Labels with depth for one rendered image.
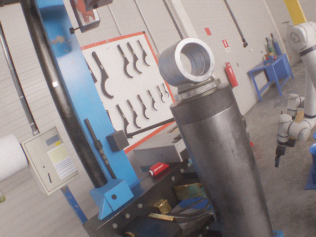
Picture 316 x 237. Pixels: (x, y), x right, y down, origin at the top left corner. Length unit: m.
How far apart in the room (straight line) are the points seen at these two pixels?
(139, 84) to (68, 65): 2.41
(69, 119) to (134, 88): 2.47
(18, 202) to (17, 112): 1.01
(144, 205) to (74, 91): 0.71
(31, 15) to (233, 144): 1.17
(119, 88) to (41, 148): 2.04
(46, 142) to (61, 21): 0.80
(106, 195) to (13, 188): 1.81
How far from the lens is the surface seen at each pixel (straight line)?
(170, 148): 1.47
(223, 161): 0.77
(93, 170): 1.29
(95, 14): 1.30
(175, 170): 1.43
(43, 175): 1.70
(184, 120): 0.75
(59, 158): 1.73
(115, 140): 1.36
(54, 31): 1.48
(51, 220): 3.00
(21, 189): 2.87
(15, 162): 1.64
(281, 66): 7.77
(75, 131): 1.26
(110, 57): 3.57
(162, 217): 1.14
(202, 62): 0.84
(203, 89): 0.74
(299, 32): 1.20
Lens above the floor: 1.57
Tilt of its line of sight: 9 degrees down
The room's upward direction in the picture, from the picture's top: 23 degrees counter-clockwise
